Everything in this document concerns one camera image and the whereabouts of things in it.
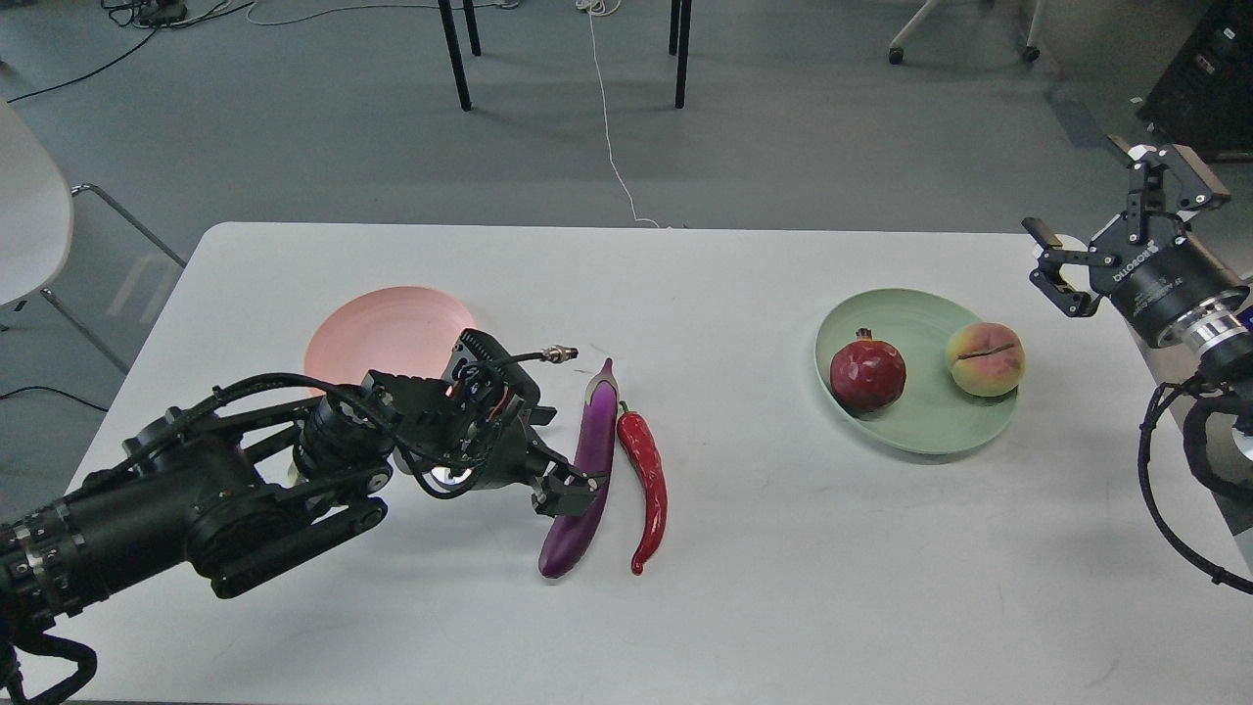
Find green plate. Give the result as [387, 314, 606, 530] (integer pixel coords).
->
[813, 287, 1019, 455]

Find dark red pomegranate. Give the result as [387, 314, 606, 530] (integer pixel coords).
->
[829, 327, 907, 414]

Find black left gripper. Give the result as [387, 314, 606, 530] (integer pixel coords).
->
[431, 421, 606, 517]

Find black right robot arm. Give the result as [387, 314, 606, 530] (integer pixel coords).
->
[1022, 135, 1252, 594]

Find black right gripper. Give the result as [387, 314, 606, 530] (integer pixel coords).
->
[1022, 135, 1250, 351]

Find black floor cables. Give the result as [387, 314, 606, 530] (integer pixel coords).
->
[0, 0, 256, 104]

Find black equipment case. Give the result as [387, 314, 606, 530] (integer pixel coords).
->
[1136, 1, 1252, 162]

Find yellow-pink peach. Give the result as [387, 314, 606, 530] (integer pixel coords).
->
[945, 322, 1026, 398]

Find white floor cable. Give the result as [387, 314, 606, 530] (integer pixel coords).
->
[576, 0, 663, 229]

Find white office chair base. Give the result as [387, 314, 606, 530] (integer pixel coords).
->
[883, 1, 1048, 68]

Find red chili pepper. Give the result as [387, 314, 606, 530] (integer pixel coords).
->
[615, 401, 670, 576]

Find purple eggplant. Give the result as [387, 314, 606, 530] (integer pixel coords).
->
[538, 358, 619, 579]

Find white chair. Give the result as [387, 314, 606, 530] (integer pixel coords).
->
[1, 106, 185, 374]

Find pink plate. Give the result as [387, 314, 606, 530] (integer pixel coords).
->
[302, 286, 476, 384]

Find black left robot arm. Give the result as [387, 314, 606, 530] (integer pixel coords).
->
[1, 329, 609, 704]

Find black table legs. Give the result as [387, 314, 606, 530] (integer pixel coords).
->
[436, 1, 693, 111]

